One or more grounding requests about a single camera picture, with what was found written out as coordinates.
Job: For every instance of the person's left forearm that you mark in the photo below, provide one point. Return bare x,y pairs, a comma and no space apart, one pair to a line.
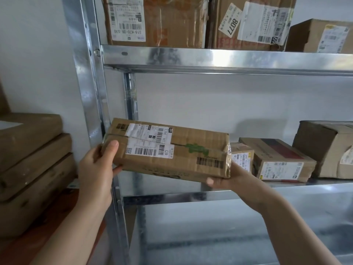
69,234

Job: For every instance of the box labelled 5288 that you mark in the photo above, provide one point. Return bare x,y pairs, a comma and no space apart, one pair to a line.
179,24

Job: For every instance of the slim box with yellow-striped label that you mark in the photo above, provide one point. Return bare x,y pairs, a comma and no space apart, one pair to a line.
303,38

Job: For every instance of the Royalstar red-black box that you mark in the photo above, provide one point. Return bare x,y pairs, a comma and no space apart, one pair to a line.
253,151

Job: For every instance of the small box with white label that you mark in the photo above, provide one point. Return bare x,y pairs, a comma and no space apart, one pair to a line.
240,149

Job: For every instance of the red printed box 8077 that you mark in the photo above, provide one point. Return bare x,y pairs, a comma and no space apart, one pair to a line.
220,33

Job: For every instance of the person's left hand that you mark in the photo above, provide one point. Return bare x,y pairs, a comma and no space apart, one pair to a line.
96,184

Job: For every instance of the person's right forearm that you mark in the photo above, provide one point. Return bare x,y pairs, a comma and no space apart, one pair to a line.
297,231

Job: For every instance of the green cat logo box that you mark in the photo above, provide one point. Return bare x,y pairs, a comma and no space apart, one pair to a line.
193,137

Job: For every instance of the stack of cartons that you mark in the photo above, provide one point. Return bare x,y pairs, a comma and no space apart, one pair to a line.
27,162

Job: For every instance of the metal shelving rack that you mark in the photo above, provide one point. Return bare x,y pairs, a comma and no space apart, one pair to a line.
193,57

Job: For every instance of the person's right hand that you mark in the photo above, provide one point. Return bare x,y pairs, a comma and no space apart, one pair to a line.
242,184

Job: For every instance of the large cardboard box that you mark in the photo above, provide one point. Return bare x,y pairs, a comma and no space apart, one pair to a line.
311,143

